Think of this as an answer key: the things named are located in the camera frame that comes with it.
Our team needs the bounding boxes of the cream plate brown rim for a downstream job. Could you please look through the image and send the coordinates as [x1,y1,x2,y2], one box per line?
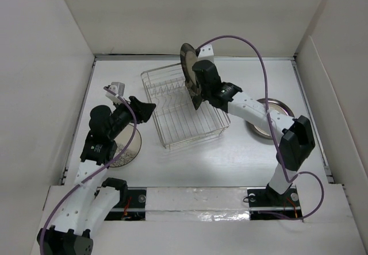
[246,98,294,140]

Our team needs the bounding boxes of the cream plate checkered dark rim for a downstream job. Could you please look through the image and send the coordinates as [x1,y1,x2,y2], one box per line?
[180,43,201,96]

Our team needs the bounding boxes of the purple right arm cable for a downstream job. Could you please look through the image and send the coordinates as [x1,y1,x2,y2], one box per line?
[197,34,325,221]

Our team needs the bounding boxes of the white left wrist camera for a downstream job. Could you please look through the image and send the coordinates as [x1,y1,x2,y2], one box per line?
[105,82,125,104]

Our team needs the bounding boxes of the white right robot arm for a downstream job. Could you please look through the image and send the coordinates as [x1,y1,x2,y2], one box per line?
[192,60,315,205]

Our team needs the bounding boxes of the black floral square plate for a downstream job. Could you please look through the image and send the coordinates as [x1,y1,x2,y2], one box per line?
[189,89,203,110]

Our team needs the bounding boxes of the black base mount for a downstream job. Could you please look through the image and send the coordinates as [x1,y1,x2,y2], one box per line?
[243,187,302,221]
[105,188,147,221]

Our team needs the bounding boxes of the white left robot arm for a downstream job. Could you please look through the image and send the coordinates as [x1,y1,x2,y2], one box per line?
[37,95,156,254]

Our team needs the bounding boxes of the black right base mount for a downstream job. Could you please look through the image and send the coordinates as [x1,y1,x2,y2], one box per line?
[243,187,302,221]

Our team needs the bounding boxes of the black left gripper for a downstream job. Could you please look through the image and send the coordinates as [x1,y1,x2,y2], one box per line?
[108,96,155,140]

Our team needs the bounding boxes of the metal wire dish rack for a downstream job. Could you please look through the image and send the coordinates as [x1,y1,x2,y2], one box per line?
[141,63,231,149]

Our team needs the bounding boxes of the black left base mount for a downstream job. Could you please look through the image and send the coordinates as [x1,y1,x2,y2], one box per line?
[105,188,147,221]

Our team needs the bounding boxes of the cream plate tree pattern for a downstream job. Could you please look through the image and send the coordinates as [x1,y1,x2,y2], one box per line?
[110,124,142,168]

